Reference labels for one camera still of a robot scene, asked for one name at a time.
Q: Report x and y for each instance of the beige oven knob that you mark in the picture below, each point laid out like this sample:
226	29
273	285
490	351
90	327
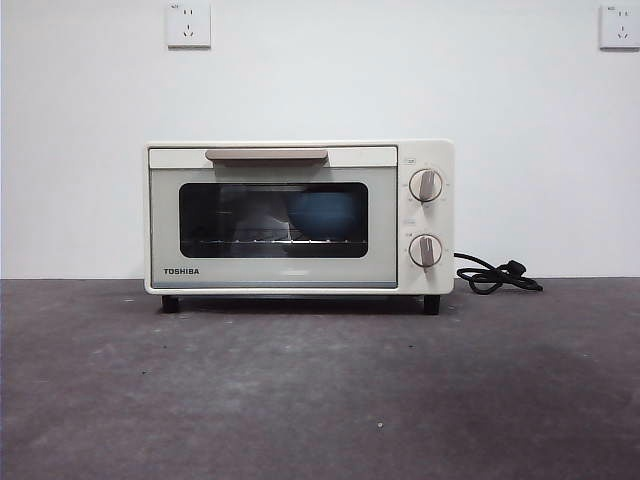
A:
426	185
426	250

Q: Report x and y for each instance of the blue bowl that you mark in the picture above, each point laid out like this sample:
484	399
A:
320	215

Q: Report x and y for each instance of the white wall socket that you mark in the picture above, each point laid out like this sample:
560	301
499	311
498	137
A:
189	25
621	27

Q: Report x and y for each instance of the cream toaster oven body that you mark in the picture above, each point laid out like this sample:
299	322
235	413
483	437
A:
440	150

